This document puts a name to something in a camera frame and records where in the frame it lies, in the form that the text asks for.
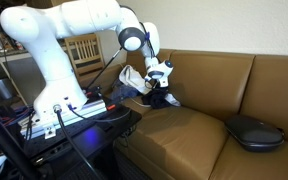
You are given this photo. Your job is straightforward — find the blue denim jeans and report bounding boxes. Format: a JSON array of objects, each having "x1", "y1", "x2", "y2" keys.
[{"x1": 109, "y1": 81, "x2": 142, "y2": 102}]

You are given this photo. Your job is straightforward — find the small red white bottle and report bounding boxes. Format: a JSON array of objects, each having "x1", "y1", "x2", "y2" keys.
[{"x1": 14, "y1": 39, "x2": 24, "y2": 51}]

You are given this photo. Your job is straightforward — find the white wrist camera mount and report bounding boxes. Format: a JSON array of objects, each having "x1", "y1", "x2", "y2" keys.
[{"x1": 159, "y1": 77, "x2": 170, "y2": 88}]

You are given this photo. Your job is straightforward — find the dark navy garment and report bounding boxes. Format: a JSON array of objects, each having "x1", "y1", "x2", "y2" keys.
[{"x1": 141, "y1": 87, "x2": 172, "y2": 110}]

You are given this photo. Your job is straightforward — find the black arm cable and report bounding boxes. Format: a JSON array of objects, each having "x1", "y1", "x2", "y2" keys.
[{"x1": 85, "y1": 21, "x2": 157, "y2": 91}]

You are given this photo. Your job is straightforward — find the brown leather sofa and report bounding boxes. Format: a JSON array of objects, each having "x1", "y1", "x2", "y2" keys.
[{"x1": 78, "y1": 47, "x2": 288, "y2": 180}]

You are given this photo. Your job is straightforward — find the white sock grey toe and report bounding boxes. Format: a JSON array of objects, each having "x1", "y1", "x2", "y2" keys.
[{"x1": 164, "y1": 92, "x2": 182, "y2": 108}]

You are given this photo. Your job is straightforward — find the black oval hard case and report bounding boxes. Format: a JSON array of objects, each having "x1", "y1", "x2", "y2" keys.
[{"x1": 224, "y1": 114, "x2": 285, "y2": 154}]

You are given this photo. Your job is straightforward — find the wooden slat-back chair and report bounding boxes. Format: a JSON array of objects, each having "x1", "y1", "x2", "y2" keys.
[{"x1": 64, "y1": 33, "x2": 107, "y2": 80}]

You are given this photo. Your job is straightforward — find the thick black base cable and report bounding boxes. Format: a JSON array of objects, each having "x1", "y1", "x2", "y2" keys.
[{"x1": 52, "y1": 104, "x2": 102, "y2": 180}]

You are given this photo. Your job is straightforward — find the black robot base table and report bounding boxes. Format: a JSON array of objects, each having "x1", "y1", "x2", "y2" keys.
[{"x1": 15, "y1": 96, "x2": 143, "y2": 169}]

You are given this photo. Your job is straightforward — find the black tripod pole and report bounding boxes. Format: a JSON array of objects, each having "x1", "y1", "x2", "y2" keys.
[{"x1": 0, "y1": 101, "x2": 40, "y2": 180}]

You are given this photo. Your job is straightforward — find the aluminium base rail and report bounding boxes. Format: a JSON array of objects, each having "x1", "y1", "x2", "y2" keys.
[{"x1": 18, "y1": 99, "x2": 108, "y2": 140}]

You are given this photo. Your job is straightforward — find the beige khaki pants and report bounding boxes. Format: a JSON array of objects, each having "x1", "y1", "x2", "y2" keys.
[{"x1": 118, "y1": 64, "x2": 152, "y2": 96}]

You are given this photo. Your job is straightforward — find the white charger cable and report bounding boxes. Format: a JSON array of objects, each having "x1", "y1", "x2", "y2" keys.
[{"x1": 128, "y1": 96, "x2": 152, "y2": 109}]

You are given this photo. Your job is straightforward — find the kitchen counter top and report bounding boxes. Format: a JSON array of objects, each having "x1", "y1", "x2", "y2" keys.
[{"x1": 0, "y1": 46, "x2": 35, "y2": 64}]

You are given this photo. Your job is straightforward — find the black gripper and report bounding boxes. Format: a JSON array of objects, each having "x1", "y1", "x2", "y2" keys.
[{"x1": 146, "y1": 78, "x2": 168, "y2": 95}]

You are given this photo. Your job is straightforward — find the thin blue cable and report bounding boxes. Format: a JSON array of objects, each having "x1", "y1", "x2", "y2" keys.
[{"x1": 66, "y1": 104, "x2": 132, "y2": 123}]

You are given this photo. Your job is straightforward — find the black clamp orange handle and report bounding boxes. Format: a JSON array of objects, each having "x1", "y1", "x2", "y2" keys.
[
  {"x1": 105, "y1": 95, "x2": 127, "y2": 112},
  {"x1": 83, "y1": 86, "x2": 103, "y2": 99}
]

